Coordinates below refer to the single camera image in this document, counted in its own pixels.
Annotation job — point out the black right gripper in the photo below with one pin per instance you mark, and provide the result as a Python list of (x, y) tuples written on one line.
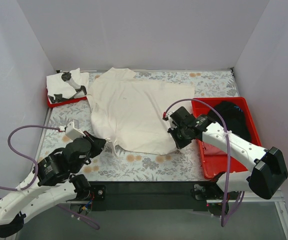
[(175, 135)]

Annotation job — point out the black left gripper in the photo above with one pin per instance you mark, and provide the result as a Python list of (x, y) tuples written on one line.
[(97, 143)]

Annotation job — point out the cream white t-shirt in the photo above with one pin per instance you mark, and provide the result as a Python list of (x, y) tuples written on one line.
[(128, 111)]

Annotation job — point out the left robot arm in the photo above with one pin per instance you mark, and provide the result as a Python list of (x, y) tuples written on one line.
[(56, 179)]

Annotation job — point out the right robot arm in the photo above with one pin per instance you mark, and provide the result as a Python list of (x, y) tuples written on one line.
[(266, 169)]

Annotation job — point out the floral patterned table mat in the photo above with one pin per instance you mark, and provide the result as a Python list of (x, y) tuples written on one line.
[(121, 165)]

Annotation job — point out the large red bin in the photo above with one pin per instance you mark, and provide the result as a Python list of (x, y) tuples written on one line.
[(213, 160)]

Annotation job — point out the black garment in bin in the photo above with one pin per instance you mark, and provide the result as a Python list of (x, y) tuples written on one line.
[(233, 117)]

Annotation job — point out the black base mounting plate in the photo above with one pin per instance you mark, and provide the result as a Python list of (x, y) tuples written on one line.
[(152, 195)]

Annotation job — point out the folded white printed t-shirt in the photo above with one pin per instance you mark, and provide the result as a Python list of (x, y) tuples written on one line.
[(65, 86)]

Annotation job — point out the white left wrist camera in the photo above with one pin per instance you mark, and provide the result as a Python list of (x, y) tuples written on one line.
[(72, 130)]

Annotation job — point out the aluminium frame rail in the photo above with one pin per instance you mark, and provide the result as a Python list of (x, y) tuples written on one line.
[(254, 219)]

